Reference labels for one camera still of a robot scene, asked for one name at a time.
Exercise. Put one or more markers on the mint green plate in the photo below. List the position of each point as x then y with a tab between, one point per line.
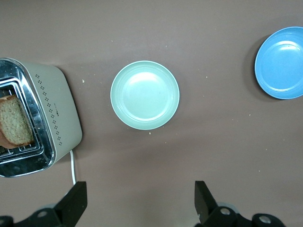
145	95

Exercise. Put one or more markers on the brown bread slice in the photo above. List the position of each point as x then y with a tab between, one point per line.
14	120

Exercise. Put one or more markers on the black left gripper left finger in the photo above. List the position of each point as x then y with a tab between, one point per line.
59	212

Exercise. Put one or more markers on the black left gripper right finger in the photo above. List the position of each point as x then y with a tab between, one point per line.
213	215

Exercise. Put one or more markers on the beige chrome toaster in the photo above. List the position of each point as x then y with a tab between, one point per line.
59	106

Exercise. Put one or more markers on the blue plate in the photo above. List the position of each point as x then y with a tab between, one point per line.
281	63

